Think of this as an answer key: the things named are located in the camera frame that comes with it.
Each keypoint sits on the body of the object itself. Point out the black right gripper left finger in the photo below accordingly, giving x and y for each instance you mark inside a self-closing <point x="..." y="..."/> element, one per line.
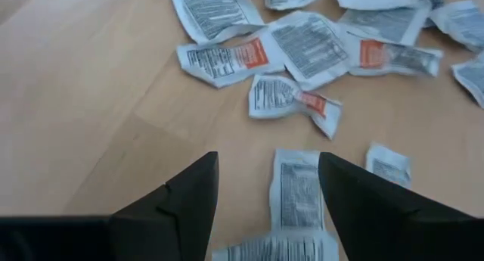
<point x="151" y="234"/>

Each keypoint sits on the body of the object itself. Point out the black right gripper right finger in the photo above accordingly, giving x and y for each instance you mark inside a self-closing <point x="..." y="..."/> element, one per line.
<point x="397" y="230"/>

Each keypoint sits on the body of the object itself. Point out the white packet with blue print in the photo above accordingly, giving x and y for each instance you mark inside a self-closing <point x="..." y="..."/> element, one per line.
<point x="459" y="24"/>

